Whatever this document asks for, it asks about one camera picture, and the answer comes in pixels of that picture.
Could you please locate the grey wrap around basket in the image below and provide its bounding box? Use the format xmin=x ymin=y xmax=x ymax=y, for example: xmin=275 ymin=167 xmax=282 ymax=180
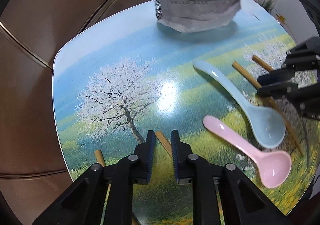
xmin=158 ymin=0 xmax=241 ymax=33

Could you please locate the light blue ceramic spoon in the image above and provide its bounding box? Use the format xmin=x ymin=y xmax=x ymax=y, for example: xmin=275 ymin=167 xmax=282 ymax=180
xmin=193 ymin=61 xmax=286 ymax=149

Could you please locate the bamboo chopstick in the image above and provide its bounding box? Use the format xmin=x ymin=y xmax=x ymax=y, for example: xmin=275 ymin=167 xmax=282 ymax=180
xmin=155 ymin=131 xmax=172 ymax=156
xmin=232 ymin=61 xmax=304 ymax=157
xmin=94 ymin=149 xmax=106 ymax=167
xmin=252 ymin=55 xmax=274 ymax=72

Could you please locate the pink ceramic spoon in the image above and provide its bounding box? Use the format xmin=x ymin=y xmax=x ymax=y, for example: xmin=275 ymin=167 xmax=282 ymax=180
xmin=203 ymin=116 xmax=292 ymax=188

